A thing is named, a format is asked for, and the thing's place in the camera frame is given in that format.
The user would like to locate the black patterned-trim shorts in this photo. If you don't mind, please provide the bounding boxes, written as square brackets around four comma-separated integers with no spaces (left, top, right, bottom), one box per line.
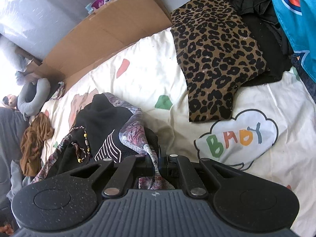
[33,93,173,190]

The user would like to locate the white printed bed sheet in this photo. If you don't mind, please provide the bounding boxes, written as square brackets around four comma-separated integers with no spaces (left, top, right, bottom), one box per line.
[41,29,315,236]

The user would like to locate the brown crumpled garment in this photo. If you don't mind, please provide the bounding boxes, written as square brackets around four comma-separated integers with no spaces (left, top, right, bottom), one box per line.
[20,112,55,177]

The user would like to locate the grey neck pillow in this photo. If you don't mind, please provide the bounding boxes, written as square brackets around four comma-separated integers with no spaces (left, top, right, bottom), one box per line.
[17,78,51,118]

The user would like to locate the dark grey blanket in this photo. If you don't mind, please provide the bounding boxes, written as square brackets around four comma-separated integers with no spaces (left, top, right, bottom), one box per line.
[1,108,32,221]

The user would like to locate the leopard print garment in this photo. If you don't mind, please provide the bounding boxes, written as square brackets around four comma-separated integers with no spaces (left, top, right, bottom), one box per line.
[171,0,267,122]

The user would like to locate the teddy bear toy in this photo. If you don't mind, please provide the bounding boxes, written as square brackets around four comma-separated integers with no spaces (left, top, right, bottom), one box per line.
[2,94,18,110]

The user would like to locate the person's bare foot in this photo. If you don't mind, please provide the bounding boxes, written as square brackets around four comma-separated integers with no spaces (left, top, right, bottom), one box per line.
[0,223,14,237]

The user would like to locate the flattened cardboard box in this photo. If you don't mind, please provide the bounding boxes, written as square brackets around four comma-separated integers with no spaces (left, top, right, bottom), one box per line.
[16,0,171,90]

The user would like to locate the black garment pile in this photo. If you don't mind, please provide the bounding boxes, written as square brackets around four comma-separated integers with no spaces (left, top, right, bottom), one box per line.
[228,0,293,87]

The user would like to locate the teal printed garment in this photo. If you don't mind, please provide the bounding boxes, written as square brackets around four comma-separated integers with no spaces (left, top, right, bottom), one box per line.
[272,0,315,80]

